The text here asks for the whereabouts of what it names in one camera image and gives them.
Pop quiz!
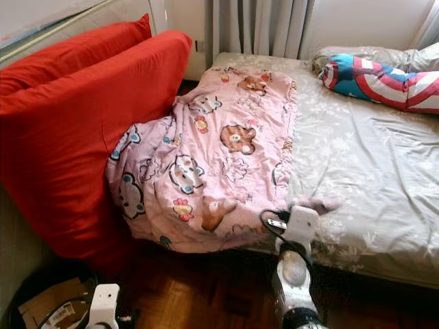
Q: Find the bed with grey floral sheet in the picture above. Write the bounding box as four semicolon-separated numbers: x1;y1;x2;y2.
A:
209;51;439;289

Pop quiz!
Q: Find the thick red fabric cushion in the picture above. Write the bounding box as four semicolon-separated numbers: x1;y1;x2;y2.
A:
0;29;194;275

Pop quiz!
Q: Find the black round trash bin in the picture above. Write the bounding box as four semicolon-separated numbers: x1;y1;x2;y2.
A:
10;264;104;329

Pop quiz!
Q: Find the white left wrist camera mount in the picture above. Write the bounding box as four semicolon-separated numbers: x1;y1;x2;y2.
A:
88;283;121;329

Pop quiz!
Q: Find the brown cardboard box with label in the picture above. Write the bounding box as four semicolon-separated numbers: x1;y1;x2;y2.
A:
17;276;94;329

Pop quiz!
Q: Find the pink cartoon print blanket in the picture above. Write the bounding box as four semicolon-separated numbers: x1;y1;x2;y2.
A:
105;65;344;254

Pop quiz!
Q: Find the grey pleated curtain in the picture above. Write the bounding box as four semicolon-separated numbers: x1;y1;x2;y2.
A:
412;7;439;50
209;0;316;59

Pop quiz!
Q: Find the thin red fabric cushion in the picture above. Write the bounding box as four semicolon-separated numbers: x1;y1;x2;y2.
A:
0;14;153;93

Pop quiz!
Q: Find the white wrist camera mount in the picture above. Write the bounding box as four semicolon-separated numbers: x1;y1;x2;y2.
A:
88;283;121;329
285;206;320;247

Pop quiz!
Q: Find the blue red white striped bolster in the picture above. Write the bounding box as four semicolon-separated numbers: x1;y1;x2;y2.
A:
319;53;439;114

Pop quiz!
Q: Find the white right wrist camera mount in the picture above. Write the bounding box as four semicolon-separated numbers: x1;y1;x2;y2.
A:
285;206;320;247

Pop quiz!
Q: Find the grey floral pillow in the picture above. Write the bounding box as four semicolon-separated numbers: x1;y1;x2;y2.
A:
312;45;439;73

